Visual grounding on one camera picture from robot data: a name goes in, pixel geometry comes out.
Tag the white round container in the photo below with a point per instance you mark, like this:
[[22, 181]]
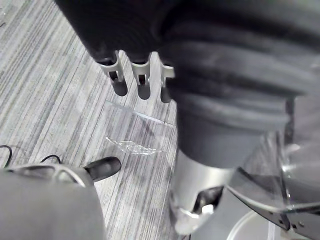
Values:
[[250, 226]]

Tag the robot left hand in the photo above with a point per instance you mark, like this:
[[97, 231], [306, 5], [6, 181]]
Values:
[[225, 62]]

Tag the clear plastic sheet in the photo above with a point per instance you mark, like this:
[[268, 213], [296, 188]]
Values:
[[140, 135]]

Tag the dark robot foot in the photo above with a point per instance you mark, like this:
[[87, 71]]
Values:
[[103, 167]]

